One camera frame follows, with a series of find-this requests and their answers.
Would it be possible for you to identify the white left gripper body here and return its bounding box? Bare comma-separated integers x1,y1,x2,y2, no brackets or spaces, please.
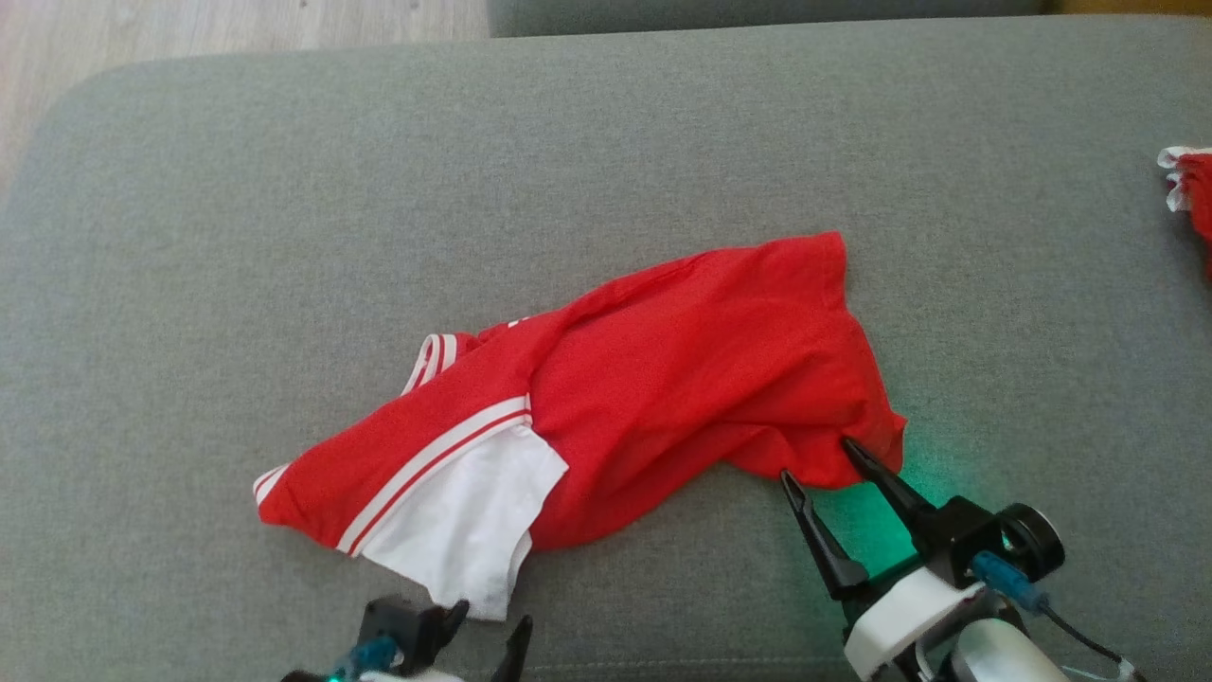
358,667,493,682

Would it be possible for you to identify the yellow cushion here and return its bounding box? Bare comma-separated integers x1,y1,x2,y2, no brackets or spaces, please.
1042,0,1212,18

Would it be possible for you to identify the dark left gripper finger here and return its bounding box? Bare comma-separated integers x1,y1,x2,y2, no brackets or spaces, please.
436,599,472,650
489,616,534,682

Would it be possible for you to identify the cable with teal connector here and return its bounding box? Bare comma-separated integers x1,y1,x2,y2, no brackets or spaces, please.
325,637,401,682
971,551,1149,682

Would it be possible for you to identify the small grey sofa cushion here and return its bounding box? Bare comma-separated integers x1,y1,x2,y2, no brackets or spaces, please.
486,0,1047,39

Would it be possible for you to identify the red white sports jersey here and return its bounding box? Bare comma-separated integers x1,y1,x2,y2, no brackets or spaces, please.
1157,145,1212,280
253,230,908,621

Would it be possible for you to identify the left cable with teal connector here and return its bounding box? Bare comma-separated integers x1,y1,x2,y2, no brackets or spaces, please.
325,637,401,682

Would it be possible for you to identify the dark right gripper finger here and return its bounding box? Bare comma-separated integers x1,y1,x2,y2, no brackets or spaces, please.
842,438,938,560
780,470,870,603

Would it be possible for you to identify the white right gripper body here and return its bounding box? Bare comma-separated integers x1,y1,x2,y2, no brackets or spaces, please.
833,561,988,682

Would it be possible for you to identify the right cable with teal connector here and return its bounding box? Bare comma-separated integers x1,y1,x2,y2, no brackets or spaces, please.
971,551,1149,682

